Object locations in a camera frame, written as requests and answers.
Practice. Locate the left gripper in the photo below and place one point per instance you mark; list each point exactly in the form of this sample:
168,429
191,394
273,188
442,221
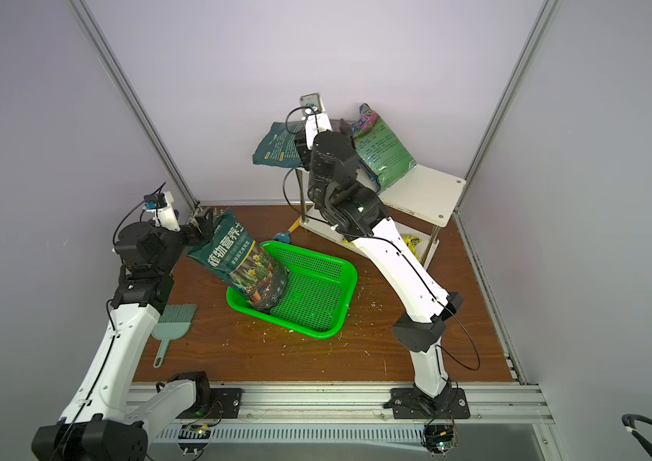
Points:
203,233

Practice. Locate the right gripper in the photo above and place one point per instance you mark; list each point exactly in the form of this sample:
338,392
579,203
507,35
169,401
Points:
302,157

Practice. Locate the dark green flower soil bag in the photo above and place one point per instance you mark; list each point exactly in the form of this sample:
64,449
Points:
242,264

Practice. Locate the light green blue-edged bag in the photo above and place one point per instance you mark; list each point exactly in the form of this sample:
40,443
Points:
381,151

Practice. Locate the teal and yellow fertilizer bag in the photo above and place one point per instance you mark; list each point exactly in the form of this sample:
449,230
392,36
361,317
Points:
278,148

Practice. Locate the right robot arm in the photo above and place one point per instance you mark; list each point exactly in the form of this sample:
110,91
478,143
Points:
357,214

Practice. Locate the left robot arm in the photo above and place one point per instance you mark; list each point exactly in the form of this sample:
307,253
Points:
96,424

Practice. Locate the white two-tier shelf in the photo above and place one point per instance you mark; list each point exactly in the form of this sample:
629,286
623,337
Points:
423,193

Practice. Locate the mint green hand brush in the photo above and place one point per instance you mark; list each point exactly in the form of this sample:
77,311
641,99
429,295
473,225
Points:
174,324

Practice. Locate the green plastic basket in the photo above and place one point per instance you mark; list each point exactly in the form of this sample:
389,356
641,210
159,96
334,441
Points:
318,296

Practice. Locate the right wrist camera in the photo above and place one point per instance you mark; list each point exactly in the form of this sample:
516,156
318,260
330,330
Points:
313,112

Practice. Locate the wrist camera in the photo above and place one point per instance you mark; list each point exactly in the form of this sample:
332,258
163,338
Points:
313,112
160,205

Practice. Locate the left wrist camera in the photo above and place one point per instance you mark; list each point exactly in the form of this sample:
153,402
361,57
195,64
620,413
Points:
160,205

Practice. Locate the blue garden fork yellow handle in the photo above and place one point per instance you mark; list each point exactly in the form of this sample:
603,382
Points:
286,236

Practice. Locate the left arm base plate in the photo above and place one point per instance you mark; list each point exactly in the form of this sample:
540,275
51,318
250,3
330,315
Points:
223,404

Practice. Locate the aluminium front rail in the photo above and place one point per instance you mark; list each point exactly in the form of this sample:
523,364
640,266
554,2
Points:
350,403

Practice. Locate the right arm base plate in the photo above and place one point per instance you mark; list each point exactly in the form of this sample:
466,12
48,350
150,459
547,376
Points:
429,403

